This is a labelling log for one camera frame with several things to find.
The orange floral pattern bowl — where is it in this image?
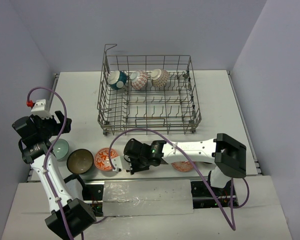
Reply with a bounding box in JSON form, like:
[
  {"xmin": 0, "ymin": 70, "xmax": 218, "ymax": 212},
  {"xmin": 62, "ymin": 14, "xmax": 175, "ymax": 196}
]
[{"xmin": 94, "ymin": 147, "xmax": 113, "ymax": 172}]

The white bowl red diamond pattern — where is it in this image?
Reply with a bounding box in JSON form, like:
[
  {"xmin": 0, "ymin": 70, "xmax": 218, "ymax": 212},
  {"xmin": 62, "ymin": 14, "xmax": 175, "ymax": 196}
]
[{"xmin": 129, "ymin": 70, "xmax": 148, "ymax": 91}]

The grey geometric pattern bowl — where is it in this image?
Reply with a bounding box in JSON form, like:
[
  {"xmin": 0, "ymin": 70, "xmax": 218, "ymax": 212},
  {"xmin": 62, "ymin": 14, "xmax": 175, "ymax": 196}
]
[{"xmin": 150, "ymin": 68, "xmax": 170, "ymax": 88}]

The blue triangle pattern bowl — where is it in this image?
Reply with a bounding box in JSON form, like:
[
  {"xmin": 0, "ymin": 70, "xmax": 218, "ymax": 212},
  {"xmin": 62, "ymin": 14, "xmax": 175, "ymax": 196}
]
[{"xmin": 107, "ymin": 70, "xmax": 127, "ymax": 90}]

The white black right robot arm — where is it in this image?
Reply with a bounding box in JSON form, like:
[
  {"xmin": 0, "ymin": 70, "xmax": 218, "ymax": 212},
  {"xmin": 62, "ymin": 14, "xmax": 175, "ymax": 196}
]
[{"xmin": 123, "ymin": 133, "xmax": 247, "ymax": 196}]

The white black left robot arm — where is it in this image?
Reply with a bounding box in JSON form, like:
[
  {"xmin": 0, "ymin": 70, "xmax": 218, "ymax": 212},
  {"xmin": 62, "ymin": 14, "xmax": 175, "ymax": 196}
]
[{"xmin": 12, "ymin": 111, "xmax": 96, "ymax": 240}]

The pale green bowl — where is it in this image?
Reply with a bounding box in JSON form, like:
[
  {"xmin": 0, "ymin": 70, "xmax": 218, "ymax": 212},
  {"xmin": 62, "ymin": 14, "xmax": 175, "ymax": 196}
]
[{"xmin": 51, "ymin": 138, "xmax": 70, "ymax": 161}]

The grey taped cover panel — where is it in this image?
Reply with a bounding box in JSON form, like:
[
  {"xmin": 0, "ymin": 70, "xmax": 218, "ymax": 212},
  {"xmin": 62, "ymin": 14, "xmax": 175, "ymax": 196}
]
[{"xmin": 102, "ymin": 179, "xmax": 194, "ymax": 217}]

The orange diamond pattern bowl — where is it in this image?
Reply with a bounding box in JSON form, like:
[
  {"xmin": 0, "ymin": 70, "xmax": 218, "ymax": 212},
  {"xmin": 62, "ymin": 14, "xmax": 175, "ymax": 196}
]
[{"xmin": 171, "ymin": 161, "xmax": 194, "ymax": 173}]

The dark bowl beige inside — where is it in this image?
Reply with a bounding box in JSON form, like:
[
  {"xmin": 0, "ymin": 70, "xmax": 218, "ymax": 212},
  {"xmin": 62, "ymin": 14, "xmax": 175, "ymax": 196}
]
[{"xmin": 66, "ymin": 148, "xmax": 94, "ymax": 175}]

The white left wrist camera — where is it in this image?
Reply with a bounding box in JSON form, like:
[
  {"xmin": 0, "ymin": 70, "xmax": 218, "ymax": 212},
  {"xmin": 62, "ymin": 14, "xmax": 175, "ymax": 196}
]
[{"xmin": 26, "ymin": 99, "xmax": 53, "ymax": 120}]

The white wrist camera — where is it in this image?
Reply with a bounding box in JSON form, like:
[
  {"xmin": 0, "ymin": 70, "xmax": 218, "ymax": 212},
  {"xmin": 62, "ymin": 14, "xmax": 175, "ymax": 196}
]
[
  {"xmin": 111, "ymin": 156, "xmax": 125, "ymax": 172},
  {"xmin": 26, "ymin": 99, "xmax": 53, "ymax": 120}
]

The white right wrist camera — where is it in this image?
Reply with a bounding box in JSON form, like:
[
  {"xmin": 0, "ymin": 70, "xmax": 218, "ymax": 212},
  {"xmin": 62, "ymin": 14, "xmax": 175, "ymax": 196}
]
[{"xmin": 111, "ymin": 156, "xmax": 125, "ymax": 172}]

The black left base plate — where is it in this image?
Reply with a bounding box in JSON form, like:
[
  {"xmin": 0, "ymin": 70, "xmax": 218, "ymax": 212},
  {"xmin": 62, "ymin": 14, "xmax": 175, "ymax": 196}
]
[{"xmin": 81, "ymin": 182, "xmax": 104, "ymax": 217}]

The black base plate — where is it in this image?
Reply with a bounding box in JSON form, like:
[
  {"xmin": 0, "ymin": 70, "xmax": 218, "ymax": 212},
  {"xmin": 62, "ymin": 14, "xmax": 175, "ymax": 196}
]
[
  {"xmin": 190, "ymin": 180, "xmax": 231, "ymax": 209},
  {"xmin": 81, "ymin": 182, "xmax": 104, "ymax": 217}
]

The grey wire dish rack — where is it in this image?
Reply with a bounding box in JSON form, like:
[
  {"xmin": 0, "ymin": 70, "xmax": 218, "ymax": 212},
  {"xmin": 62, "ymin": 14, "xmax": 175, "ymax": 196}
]
[{"xmin": 96, "ymin": 44, "xmax": 202, "ymax": 136}]

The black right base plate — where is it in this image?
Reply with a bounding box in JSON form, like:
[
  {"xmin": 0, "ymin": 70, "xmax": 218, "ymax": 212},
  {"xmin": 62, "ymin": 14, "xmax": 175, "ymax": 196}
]
[{"xmin": 190, "ymin": 180, "xmax": 231, "ymax": 209}]

